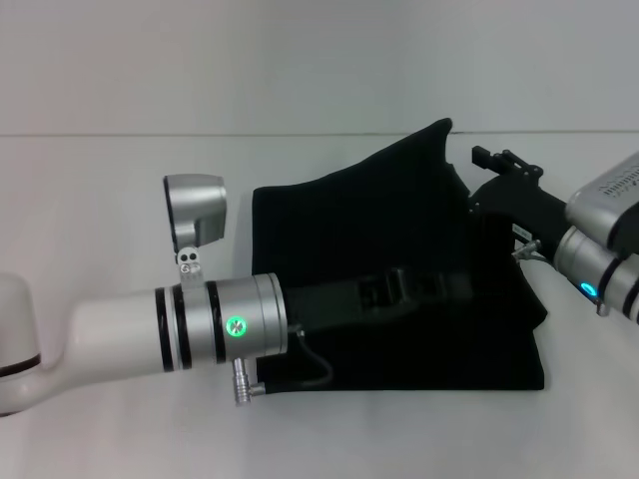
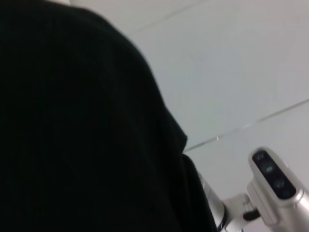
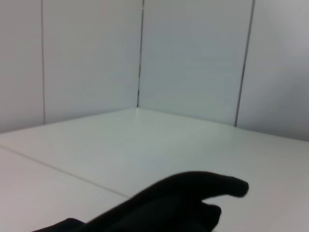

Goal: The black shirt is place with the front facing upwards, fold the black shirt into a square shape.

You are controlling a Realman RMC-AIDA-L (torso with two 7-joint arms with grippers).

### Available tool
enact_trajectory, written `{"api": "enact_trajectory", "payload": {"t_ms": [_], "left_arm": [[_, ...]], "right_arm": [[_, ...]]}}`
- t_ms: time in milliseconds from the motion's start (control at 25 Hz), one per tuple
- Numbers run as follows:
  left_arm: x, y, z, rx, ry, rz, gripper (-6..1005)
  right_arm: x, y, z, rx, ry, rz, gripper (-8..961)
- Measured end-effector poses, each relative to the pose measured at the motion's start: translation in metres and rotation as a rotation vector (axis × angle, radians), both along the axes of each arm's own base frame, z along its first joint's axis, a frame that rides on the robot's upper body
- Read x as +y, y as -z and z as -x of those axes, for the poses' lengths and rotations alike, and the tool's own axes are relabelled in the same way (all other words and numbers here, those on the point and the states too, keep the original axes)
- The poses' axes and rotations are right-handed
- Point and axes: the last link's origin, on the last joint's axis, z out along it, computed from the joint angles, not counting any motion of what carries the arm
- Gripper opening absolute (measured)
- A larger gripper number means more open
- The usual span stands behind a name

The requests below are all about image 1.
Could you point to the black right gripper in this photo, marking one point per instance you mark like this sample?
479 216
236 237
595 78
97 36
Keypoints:
519 209

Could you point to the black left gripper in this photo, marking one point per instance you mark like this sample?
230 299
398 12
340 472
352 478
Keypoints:
339 299

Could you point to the black t-shirt with FREE print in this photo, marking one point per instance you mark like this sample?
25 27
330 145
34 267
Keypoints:
399 224

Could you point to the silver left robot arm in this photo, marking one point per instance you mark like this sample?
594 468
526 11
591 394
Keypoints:
125 329

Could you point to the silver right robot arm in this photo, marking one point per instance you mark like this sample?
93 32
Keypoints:
599 269

